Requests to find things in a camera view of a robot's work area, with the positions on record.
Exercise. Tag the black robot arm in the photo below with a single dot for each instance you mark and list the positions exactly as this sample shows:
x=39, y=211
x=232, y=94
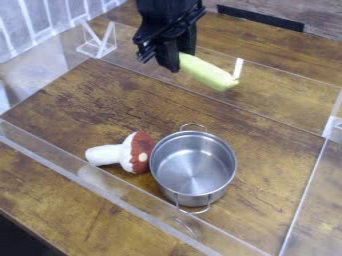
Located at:
x=167, y=31

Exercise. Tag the clear acrylic triangle stand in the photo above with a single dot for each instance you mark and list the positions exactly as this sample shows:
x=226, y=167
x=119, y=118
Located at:
x=95, y=46

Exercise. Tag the clear acrylic front barrier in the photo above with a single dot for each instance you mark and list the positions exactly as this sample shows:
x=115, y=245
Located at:
x=184, y=226

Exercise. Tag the stainless steel pot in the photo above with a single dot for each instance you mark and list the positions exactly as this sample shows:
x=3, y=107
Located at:
x=192, y=164

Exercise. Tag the green handled metal spoon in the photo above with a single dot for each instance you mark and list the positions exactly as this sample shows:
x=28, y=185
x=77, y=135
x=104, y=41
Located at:
x=206, y=72

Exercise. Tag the plush brown white mushroom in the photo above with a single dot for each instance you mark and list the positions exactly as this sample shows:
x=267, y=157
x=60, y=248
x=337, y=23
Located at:
x=131, y=154

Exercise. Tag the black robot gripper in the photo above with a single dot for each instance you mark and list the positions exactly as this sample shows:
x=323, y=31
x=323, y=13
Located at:
x=167, y=30

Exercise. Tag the black wall strip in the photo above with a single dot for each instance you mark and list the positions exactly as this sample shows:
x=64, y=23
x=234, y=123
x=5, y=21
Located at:
x=260, y=18

